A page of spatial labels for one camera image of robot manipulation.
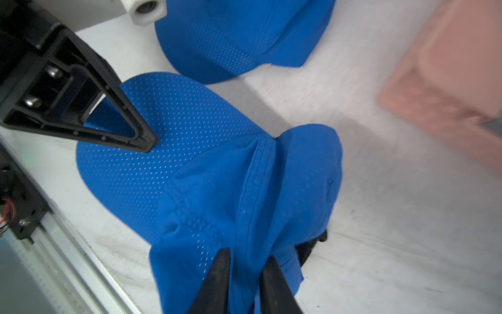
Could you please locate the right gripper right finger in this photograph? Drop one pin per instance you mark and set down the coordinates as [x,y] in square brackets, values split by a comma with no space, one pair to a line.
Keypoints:
[275,294]

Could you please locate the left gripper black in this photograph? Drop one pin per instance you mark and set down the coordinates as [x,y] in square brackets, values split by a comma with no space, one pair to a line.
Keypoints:
[54,84]

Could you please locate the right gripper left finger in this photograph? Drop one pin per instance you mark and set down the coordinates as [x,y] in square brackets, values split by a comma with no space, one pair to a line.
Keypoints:
[212,297]

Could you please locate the blue baseball cap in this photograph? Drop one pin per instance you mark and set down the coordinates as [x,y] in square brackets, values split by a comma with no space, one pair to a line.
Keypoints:
[215,41]

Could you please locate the pink plastic basket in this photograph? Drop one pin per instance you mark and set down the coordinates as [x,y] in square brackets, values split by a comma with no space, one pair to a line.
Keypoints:
[449,82]

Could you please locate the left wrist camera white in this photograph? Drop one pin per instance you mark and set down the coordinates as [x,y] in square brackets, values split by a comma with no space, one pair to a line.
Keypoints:
[80,14]

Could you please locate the aluminium mounting rail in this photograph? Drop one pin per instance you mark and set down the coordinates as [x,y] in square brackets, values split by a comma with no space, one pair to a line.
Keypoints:
[39,205]

